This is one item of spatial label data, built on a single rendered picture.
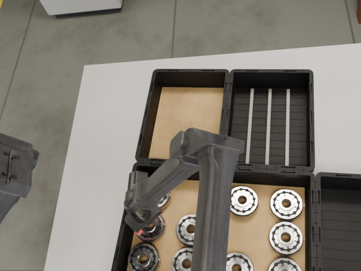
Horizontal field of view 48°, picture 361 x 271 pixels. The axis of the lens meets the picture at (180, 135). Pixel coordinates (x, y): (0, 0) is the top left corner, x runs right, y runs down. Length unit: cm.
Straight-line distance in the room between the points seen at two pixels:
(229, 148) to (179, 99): 91
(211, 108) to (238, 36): 139
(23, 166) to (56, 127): 209
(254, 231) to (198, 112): 51
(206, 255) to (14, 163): 35
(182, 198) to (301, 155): 44
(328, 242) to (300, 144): 35
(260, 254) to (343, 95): 77
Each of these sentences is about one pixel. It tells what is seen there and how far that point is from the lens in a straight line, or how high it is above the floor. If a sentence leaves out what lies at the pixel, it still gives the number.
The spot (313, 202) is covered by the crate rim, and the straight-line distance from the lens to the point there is 130.
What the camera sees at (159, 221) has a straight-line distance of 138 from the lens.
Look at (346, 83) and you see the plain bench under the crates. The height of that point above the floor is 70.
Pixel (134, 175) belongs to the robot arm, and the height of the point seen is 108.
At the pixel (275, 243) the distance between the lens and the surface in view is 133.
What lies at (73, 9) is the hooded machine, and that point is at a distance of 333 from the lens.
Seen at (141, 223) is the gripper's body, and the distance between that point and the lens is 128.
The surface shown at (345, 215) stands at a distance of 141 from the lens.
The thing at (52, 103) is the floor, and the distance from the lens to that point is 294.
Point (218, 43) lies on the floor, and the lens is 287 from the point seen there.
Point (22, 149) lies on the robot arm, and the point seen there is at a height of 157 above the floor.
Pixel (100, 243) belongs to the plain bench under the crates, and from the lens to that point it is 160.
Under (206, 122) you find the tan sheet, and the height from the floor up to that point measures 83.
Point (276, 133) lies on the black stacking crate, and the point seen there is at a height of 83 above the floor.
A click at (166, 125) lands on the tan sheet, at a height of 83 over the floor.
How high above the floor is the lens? 215
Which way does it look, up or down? 59 degrees down
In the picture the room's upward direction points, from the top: 20 degrees counter-clockwise
